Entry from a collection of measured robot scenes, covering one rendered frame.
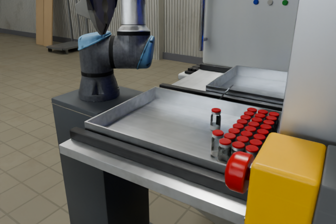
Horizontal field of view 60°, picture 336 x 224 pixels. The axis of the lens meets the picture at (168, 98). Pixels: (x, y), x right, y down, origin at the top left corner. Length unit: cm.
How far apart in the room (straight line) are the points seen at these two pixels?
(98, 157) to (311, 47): 40
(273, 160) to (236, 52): 117
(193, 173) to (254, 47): 99
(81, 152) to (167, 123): 20
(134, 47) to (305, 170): 80
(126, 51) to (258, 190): 80
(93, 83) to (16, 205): 111
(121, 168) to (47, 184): 157
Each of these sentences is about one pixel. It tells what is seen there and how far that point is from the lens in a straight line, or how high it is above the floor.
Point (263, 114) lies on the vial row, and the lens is 63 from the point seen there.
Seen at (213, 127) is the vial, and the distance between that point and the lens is 63.
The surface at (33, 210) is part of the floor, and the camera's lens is 190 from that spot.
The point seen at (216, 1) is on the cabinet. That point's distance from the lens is 144.
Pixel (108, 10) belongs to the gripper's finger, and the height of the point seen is 113.
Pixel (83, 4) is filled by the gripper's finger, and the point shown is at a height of 114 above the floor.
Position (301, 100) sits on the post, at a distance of 33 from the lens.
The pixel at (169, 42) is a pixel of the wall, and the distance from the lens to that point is 498.
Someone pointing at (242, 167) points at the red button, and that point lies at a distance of 29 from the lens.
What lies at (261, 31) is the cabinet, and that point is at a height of 99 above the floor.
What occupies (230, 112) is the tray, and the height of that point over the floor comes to 89.
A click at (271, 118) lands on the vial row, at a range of 61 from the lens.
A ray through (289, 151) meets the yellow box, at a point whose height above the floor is 103.
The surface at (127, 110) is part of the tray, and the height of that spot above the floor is 89.
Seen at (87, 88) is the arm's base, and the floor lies 84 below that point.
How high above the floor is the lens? 117
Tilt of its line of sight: 21 degrees down
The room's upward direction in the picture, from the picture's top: straight up
